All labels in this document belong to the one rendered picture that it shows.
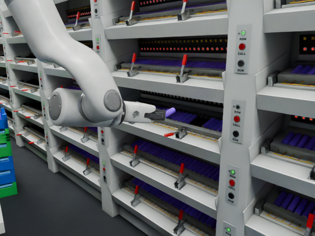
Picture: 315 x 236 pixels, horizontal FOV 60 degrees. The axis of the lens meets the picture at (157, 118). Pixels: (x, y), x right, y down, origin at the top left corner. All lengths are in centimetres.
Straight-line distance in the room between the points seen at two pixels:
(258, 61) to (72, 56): 45
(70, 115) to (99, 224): 91
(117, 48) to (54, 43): 68
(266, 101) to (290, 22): 19
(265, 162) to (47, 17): 64
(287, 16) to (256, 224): 57
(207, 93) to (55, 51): 45
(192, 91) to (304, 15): 37
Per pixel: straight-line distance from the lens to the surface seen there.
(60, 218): 153
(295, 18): 72
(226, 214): 92
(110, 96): 57
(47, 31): 63
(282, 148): 83
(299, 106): 72
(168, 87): 95
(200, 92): 85
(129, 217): 143
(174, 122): 101
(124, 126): 118
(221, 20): 81
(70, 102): 60
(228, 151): 83
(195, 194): 100
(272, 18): 74
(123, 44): 128
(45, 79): 187
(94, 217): 150
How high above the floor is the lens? 82
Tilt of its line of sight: 14 degrees down
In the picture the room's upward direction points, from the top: straight up
